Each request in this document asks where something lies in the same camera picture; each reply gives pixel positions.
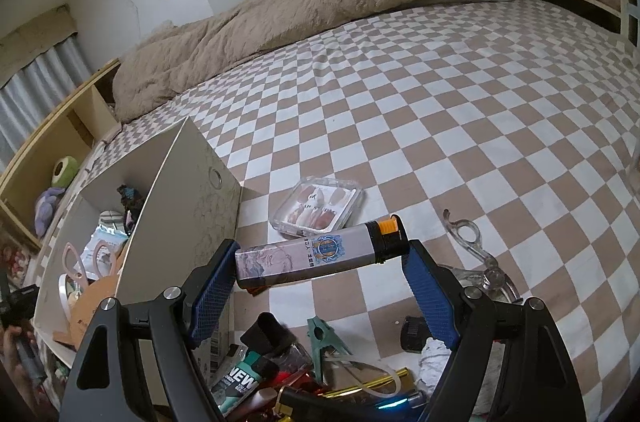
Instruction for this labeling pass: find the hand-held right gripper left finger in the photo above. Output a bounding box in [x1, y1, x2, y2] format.
[59, 238, 241, 422]

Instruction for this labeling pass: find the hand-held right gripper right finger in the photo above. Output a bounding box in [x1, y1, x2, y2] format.
[402, 239, 587, 422]

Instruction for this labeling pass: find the grey printed lighter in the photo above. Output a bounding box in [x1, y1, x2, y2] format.
[234, 215, 412, 290]

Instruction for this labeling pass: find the white cardboard box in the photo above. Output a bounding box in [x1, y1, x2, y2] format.
[32, 116, 243, 383]

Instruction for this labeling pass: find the person's left hand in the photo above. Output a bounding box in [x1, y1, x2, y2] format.
[0, 327, 36, 403]

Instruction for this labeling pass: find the white tape roll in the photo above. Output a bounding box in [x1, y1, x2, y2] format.
[56, 275, 81, 308]

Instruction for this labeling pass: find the white crumpled tissue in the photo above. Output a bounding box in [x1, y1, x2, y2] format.
[417, 337, 456, 398]

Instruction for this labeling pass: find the clear plastic eyelash curler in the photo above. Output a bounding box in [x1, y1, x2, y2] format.
[442, 208, 523, 303]

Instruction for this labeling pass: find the round cork coaster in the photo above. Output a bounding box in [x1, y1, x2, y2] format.
[52, 275, 121, 348]

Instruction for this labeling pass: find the green black packet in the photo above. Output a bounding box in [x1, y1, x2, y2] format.
[210, 344, 281, 418]

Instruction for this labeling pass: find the clear tube loop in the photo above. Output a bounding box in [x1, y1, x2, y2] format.
[320, 354, 403, 398]

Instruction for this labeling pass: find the purple plush toy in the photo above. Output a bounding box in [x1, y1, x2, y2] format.
[34, 187, 68, 238]

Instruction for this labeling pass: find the gold stick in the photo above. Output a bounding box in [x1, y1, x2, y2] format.
[320, 369, 416, 403]

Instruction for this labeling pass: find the white blue sachet packet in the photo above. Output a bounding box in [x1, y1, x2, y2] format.
[82, 225, 128, 278]

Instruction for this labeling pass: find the green clamp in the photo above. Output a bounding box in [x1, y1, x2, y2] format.
[306, 316, 351, 385]

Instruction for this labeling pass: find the dark crochet piece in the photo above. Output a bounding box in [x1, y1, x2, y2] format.
[116, 185, 146, 215]

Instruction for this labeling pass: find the green avocado plush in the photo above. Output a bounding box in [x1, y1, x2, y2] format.
[51, 155, 81, 188]

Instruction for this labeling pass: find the clear nail tips box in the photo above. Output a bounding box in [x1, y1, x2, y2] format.
[268, 176, 363, 239]

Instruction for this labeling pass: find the wooden headboard shelf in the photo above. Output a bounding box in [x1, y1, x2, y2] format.
[0, 57, 123, 248]

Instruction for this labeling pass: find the grey curtain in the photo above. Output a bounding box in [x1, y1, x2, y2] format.
[0, 35, 93, 158]

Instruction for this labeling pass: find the beige fluffy blanket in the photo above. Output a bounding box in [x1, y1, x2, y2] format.
[111, 0, 533, 123]

